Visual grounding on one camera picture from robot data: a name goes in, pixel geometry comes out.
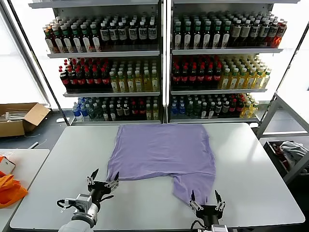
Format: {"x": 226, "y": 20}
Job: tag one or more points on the small cola bottle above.
{"x": 134, "y": 111}
{"x": 232, "y": 108}
{"x": 141, "y": 111}
{"x": 239, "y": 108}

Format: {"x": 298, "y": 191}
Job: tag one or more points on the red drink bottle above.
{"x": 280, "y": 33}

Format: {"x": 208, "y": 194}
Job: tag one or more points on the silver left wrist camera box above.
{"x": 83, "y": 201}

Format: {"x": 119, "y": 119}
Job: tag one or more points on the grey metal shelf unit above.
{"x": 227, "y": 51}
{"x": 103, "y": 53}

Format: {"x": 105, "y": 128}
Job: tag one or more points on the small yellow juice bottle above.
{"x": 155, "y": 113}
{"x": 254, "y": 110}
{"x": 246, "y": 110}
{"x": 148, "y": 113}

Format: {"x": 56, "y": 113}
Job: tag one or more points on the open cardboard box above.
{"x": 14, "y": 128}

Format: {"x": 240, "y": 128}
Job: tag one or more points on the grey crumpled garment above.
{"x": 293, "y": 151}

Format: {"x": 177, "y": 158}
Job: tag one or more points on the orange cloth bag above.
{"x": 9, "y": 191}

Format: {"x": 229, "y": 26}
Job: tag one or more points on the dark slanted frame post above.
{"x": 39, "y": 62}
{"x": 291, "y": 60}

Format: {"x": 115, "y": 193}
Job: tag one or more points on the white and orange carton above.
{"x": 7, "y": 166}

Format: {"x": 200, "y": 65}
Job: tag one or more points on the white strips bundle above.
{"x": 14, "y": 117}

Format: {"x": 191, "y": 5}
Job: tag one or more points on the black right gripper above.
{"x": 208, "y": 213}

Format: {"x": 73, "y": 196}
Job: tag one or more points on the black bottle grey label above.
{"x": 151, "y": 33}
{"x": 255, "y": 31}
{"x": 273, "y": 31}
{"x": 264, "y": 31}
{"x": 122, "y": 33}
{"x": 142, "y": 33}
{"x": 113, "y": 35}
{"x": 104, "y": 36}
{"x": 132, "y": 33}

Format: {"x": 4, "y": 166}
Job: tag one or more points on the short metal bar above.
{"x": 33, "y": 145}

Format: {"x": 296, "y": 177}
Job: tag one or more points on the small white floor object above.
{"x": 60, "y": 120}

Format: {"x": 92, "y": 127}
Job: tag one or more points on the black plastic crate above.
{"x": 274, "y": 157}

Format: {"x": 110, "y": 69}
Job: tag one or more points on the small green water bottle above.
{"x": 91, "y": 113}
{"x": 189, "y": 110}
{"x": 196, "y": 110}
{"x": 98, "y": 113}

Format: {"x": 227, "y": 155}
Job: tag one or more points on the red tea bottle white cap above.
{"x": 49, "y": 43}

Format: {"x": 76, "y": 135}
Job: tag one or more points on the red crumpled garment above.
{"x": 277, "y": 149}

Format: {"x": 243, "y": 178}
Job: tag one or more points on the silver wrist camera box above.
{"x": 83, "y": 201}
{"x": 218, "y": 229}

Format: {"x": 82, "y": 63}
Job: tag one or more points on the dark bottle beige label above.
{"x": 245, "y": 31}
{"x": 235, "y": 32}

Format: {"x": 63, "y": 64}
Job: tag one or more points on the small blue drink bottle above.
{"x": 181, "y": 110}
{"x": 84, "y": 113}
{"x": 174, "y": 110}
{"x": 77, "y": 113}

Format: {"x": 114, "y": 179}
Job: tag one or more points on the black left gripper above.
{"x": 99, "y": 189}

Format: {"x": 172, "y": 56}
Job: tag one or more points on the cola bottle red cap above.
{"x": 89, "y": 81}
{"x": 176, "y": 78}
{"x": 209, "y": 78}
{"x": 81, "y": 81}
{"x": 184, "y": 78}
{"x": 192, "y": 78}
{"x": 65, "y": 81}
{"x": 217, "y": 78}
{"x": 200, "y": 78}
{"x": 97, "y": 81}
{"x": 73, "y": 81}
{"x": 105, "y": 81}

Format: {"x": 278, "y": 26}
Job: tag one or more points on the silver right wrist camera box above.
{"x": 218, "y": 229}

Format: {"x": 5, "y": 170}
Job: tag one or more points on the small dark bottle white cap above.
{"x": 225, "y": 108}
{"x": 119, "y": 111}
{"x": 211, "y": 110}
{"x": 126, "y": 111}
{"x": 112, "y": 114}
{"x": 218, "y": 108}
{"x": 204, "y": 111}
{"x": 105, "y": 114}

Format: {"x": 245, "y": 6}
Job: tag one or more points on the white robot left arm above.
{"x": 72, "y": 226}

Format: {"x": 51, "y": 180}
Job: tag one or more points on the grey metal frame table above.
{"x": 268, "y": 117}

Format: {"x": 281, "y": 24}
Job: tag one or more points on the purple t-shirt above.
{"x": 164, "y": 149}

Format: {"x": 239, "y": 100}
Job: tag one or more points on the dark bottle green cap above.
{"x": 67, "y": 42}
{"x": 206, "y": 36}
{"x": 216, "y": 36}
{"x": 58, "y": 42}
{"x": 187, "y": 36}
{"x": 95, "y": 42}
{"x": 197, "y": 36}
{"x": 86, "y": 42}
{"x": 178, "y": 36}
{"x": 225, "y": 36}
{"x": 76, "y": 42}

